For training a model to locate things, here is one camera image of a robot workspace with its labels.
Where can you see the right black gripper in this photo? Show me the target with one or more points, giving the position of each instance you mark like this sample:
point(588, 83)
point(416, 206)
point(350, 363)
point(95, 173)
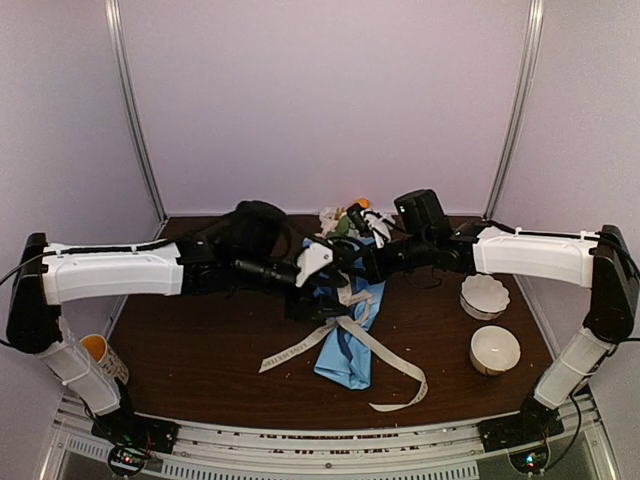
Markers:
point(374, 269)

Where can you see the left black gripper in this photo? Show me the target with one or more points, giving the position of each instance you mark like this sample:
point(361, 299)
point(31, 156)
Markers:
point(304, 309)

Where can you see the orange fake flower stem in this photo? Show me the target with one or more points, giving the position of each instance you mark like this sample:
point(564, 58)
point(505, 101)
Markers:
point(364, 203)

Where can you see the cream rose fake flower stem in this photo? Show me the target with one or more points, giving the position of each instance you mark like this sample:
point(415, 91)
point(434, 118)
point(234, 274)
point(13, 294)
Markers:
point(335, 223)

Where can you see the beige printed ribbon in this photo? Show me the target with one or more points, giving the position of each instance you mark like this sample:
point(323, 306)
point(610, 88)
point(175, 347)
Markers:
point(348, 347)

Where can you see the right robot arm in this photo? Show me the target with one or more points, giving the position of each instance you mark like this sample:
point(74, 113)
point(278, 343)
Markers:
point(583, 287)

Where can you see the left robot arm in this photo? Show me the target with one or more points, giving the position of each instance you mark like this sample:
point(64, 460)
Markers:
point(55, 283)

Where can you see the scalloped white bowl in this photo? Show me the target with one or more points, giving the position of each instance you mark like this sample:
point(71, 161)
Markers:
point(483, 297)

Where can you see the round white bowl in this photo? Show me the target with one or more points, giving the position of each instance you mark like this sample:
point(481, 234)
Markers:
point(494, 350)

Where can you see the patterned cup orange inside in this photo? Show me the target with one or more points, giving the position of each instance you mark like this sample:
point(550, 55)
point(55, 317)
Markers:
point(104, 355)

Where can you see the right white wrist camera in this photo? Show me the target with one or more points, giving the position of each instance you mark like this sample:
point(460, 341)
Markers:
point(370, 223)

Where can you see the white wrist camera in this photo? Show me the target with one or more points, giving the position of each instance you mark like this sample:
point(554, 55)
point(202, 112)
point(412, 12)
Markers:
point(310, 261)
point(370, 223)

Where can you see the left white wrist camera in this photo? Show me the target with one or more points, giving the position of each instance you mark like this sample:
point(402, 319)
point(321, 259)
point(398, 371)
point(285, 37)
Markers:
point(310, 261)

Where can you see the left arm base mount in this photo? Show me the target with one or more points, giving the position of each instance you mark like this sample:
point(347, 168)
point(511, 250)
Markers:
point(143, 433)

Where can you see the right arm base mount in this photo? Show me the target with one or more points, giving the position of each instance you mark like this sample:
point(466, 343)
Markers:
point(509, 432)

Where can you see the front aluminium rail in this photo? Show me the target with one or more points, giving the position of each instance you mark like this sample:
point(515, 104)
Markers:
point(454, 450)

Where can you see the right aluminium frame post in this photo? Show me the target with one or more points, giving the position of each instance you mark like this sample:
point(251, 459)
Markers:
point(525, 79)

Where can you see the aluminium frame post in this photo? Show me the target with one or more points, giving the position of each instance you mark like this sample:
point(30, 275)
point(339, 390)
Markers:
point(525, 79)
point(116, 32)

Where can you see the left aluminium frame post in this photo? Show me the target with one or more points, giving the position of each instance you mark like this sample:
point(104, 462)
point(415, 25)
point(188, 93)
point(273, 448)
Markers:
point(116, 32)

